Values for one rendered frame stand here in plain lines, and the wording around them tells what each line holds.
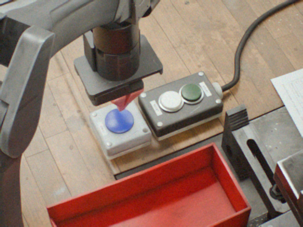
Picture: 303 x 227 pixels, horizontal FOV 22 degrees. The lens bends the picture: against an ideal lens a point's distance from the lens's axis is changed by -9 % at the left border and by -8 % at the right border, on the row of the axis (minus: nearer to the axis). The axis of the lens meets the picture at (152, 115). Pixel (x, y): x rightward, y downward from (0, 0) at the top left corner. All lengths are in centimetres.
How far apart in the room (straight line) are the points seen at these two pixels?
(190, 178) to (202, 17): 30
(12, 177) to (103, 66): 26
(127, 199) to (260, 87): 28
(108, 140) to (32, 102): 41
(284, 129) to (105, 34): 36
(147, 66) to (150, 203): 19
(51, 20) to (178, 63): 52
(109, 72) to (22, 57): 32
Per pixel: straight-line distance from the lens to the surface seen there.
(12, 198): 86
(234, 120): 112
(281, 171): 90
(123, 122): 116
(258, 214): 114
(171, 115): 118
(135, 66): 105
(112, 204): 113
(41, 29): 74
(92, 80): 105
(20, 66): 73
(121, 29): 97
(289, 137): 121
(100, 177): 116
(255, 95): 125
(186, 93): 119
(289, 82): 127
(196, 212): 113
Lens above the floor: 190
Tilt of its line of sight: 56 degrees down
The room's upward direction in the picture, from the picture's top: straight up
